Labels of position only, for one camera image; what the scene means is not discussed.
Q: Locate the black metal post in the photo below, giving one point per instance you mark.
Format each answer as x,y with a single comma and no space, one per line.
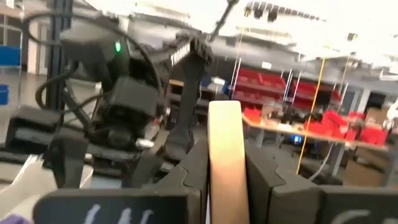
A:
57,62

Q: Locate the blue bin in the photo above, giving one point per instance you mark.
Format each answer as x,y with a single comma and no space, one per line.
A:
9,56
3,95

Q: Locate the wooden workbench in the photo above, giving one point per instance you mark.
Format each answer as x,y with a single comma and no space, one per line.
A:
311,135

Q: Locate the red storage bin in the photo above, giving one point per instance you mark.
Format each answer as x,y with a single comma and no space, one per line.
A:
332,124
252,114
373,136

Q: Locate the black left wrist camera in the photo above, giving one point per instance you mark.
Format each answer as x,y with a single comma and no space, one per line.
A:
133,99

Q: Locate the tan wooden block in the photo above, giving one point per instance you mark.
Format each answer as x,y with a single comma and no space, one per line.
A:
227,155

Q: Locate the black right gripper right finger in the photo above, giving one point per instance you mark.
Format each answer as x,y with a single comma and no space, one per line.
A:
273,193

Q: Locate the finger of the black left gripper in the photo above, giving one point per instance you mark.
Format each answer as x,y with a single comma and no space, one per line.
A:
189,102
66,158

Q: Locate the red shelf rack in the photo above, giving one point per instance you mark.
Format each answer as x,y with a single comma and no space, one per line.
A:
261,84
311,91

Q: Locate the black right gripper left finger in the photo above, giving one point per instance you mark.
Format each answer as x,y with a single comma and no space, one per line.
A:
186,186

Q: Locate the purple block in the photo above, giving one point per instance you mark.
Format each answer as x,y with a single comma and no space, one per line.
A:
12,220

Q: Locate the cardboard box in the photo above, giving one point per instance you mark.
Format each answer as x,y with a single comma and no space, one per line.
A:
363,174
377,115

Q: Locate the black slanted rod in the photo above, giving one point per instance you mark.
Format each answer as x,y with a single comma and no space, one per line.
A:
222,20

